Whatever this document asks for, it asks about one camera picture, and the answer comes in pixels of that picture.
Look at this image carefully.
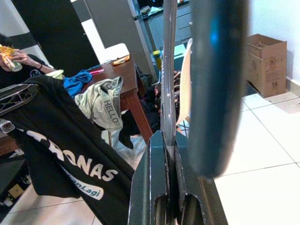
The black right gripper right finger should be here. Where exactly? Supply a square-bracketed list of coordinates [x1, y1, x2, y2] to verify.
[174, 131, 229, 225]

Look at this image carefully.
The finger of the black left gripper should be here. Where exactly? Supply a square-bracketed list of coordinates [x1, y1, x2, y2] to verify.
[0, 83, 40, 118]

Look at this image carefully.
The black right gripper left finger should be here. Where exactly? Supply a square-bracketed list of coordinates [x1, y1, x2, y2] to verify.
[127, 130, 175, 225]

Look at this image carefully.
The yellow instant noodle cup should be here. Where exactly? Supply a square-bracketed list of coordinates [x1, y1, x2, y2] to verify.
[0, 45, 23, 72]

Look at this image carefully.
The black shirt white lettering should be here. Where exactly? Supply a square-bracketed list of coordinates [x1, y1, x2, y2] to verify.
[0, 75, 135, 225]

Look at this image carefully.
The person left hand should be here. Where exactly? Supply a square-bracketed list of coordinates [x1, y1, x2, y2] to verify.
[11, 50, 32, 68]

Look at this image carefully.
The person in black shirt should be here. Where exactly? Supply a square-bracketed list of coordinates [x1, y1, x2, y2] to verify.
[0, 32, 64, 89]

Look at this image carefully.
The green plastic basket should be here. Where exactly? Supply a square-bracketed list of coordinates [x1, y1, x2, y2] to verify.
[45, 69, 66, 81]

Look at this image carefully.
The blue cloth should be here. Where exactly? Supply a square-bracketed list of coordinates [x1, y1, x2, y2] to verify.
[62, 70, 94, 98]

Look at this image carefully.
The grey green underwear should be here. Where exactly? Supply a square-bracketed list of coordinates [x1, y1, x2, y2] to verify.
[74, 76, 124, 132]

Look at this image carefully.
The orange packet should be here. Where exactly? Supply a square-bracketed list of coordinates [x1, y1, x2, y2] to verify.
[111, 54, 131, 67]

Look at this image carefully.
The brown wooden table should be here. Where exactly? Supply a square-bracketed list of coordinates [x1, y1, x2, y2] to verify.
[0, 54, 153, 157]

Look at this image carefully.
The yellow green bottle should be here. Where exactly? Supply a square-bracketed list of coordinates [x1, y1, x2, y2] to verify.
[152, 50, 163, 71]

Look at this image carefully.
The open cardboard box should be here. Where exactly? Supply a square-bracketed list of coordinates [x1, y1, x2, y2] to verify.
[245, 33, 288, 98]

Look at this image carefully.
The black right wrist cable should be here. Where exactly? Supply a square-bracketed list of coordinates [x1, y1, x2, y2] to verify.
[187, 0, 251, 180]

